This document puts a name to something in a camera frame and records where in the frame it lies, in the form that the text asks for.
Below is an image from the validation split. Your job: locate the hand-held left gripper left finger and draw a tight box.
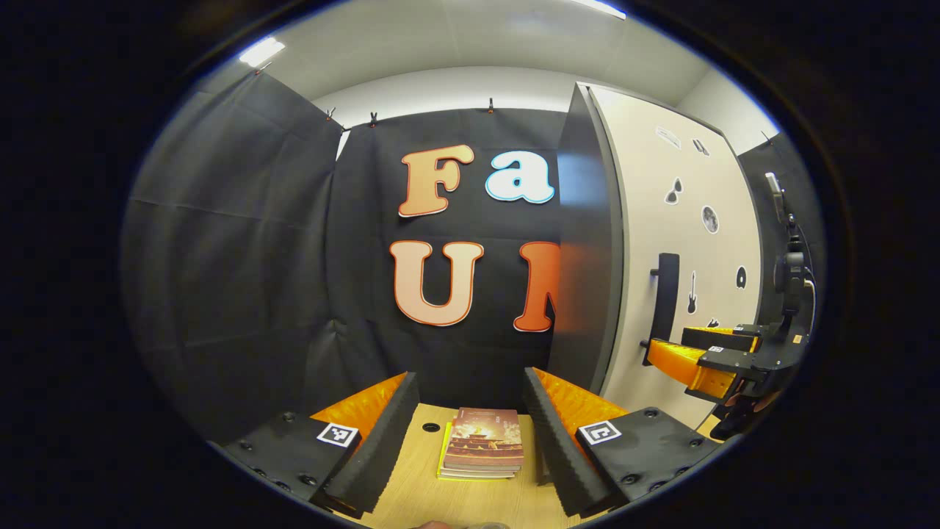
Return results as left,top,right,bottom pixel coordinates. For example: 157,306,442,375
209,371,421,519

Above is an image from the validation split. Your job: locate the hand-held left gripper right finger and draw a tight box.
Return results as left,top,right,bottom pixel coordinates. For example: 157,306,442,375
523,366,724,519

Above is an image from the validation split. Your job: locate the grey cabinet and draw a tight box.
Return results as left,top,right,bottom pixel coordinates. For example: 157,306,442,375
547,82,768,431

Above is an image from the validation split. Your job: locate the stack of books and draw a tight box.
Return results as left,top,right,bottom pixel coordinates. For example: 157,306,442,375
437,408,525,482

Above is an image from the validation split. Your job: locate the black backdrop cloth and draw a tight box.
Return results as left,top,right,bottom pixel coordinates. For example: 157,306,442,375
121,70,827,442

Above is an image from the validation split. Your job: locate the wide ceiling light panel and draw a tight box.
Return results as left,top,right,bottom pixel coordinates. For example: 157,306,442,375
573,0,627,21

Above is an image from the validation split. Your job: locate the narrow ceiling light panel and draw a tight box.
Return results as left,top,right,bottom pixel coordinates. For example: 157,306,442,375
239,37,286,68

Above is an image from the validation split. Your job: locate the black door handle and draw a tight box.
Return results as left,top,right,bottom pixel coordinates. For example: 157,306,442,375
640,253,680,366

